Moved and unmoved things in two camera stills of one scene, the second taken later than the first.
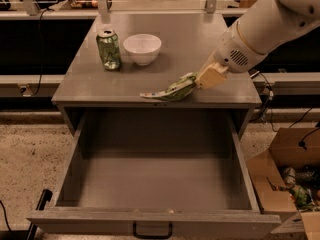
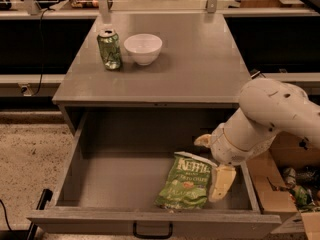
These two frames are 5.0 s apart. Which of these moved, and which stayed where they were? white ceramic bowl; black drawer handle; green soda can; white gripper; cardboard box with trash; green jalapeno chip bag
Moved: green jalapeno chip bag; white gripper
Stayed: white ceramic bowl; black drawer handle; cardboard box with trash; green soda can
